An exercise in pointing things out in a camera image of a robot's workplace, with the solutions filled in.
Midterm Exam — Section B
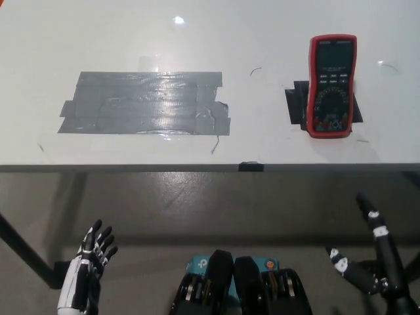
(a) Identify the black and teal robot torso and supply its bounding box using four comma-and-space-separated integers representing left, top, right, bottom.
169, 249, 314, 315

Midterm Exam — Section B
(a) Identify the red multimeter with black stand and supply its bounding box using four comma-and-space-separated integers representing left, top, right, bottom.
306, 33, 358, 139

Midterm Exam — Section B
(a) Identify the black diagonal table brace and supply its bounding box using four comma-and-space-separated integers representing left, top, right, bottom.
0, 211, 55, 289

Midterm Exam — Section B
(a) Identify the black and white right hand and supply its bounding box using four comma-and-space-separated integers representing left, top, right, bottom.
324, 192, 420, 315

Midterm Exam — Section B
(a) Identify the clear tape piece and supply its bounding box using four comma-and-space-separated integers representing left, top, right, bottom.
136, 52, 161, 70

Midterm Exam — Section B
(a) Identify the black tape patch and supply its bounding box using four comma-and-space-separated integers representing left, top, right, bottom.
283, 80, 364, 127

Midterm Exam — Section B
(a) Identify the small black tape strip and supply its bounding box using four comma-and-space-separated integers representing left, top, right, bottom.
238, 160, 265, 173

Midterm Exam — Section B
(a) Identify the white and black left hand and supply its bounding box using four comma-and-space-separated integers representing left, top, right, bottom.
57, 219, 119, 313

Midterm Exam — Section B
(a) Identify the grey duct tape patch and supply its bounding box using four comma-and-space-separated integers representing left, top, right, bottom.
57, 70, 232, 136

